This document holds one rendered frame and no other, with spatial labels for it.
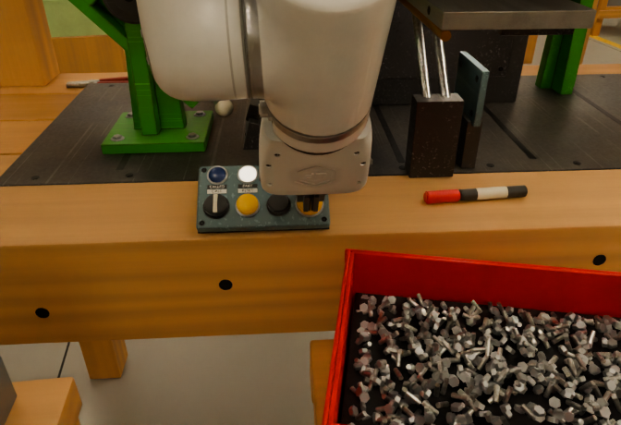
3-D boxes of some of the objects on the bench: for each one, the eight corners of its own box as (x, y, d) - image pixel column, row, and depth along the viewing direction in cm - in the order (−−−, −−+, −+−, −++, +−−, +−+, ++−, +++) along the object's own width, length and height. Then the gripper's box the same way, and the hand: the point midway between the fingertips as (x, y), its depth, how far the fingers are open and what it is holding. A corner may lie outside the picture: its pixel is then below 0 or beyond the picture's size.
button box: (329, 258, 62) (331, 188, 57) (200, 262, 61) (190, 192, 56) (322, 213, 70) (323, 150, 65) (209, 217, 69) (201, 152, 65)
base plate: (782, 176, 76) (789, 163, 75) (-6, 198, 70) (-10, 184, 69) (618, 82, 112) (621, 72, 111) (90, 92, 107) (88, 82, 106)
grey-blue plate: (476, 171, 73) (493, 70, 66) (462, 171, 73) (478, 71, 66) (456, 142, 81) (469, 51, 74) (443, 142, 81) (456, 51, 74)
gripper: (403, 66, 44) (372, 168, 61) (225, 69, 44) (242, 171, 60) (415, 143, 41) (379, 228, 58) (222, 149, 40) (242, 233, 57)
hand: (310, 192), depth 57 cm, fingers closed
